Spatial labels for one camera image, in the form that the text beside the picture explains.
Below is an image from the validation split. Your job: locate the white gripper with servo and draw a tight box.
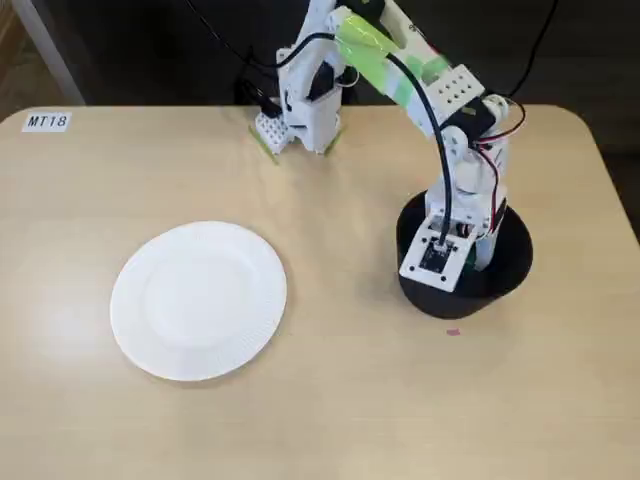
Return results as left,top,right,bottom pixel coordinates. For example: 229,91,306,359
424,188,509,274

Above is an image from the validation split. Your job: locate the black round pot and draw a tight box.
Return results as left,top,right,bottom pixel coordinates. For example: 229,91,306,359
394,192,535,320

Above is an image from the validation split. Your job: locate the green tape strip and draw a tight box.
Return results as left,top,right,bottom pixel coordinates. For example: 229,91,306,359
323,119,347,157
248,124,281,165

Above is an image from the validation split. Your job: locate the green tape wrap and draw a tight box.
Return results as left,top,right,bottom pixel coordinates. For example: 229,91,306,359
333,13,454,104

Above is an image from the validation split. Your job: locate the black base power plug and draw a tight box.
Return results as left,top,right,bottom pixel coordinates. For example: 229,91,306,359
237,47,282,120

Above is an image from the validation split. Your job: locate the white paper plate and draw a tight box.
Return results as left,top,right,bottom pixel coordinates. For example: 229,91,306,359
108,219,289,383

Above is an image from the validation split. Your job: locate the white MT18 label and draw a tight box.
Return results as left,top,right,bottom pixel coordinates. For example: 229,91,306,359
21,112,73,134

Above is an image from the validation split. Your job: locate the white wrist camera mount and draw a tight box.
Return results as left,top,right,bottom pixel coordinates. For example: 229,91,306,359
398,218,475,294

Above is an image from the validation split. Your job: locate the thick black camera cable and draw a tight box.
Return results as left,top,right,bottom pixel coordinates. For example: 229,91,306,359
384,52,454,249

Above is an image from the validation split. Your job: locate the red servo wire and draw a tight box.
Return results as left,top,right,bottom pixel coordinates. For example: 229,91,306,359
469,97,527,151

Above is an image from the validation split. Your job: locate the black cable with plug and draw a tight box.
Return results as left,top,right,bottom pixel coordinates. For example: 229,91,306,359
507,0,560,97

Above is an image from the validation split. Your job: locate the thin black cable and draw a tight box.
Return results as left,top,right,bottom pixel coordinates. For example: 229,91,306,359
184,0,281,69

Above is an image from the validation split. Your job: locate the grey metal frame post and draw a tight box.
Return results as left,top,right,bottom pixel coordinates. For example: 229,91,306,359
9,0,86,106

